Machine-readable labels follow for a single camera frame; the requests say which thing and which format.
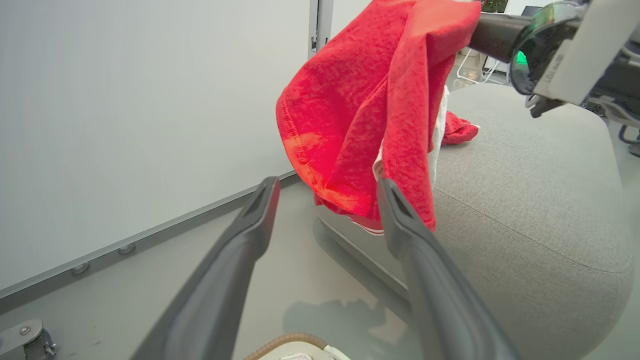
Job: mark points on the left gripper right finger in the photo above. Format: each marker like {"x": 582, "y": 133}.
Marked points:
{"x": 440, "y": 300}

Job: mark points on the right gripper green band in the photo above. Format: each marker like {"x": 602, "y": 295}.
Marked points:
{"x": 580, "y": 50}

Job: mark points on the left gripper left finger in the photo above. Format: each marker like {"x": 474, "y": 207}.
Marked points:
{"x": 215, "y": 295}

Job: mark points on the red and white garment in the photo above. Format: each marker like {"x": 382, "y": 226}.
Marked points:
{"x": 350, "y": 100}

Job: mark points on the grey upholstered seat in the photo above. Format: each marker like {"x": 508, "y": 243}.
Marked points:
{"x": 525, "y": 200}

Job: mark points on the wicker laundry basket white liner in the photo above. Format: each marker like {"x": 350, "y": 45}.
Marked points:
{"x": 295, "y": 339}

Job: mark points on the round metal bolt cap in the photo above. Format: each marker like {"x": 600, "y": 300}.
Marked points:
{"x": 126, "y": 248}
{"x": 80, "y": 268}

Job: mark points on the grey partition foot with caster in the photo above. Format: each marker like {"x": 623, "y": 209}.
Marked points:
{"x": 22, "y": 340}

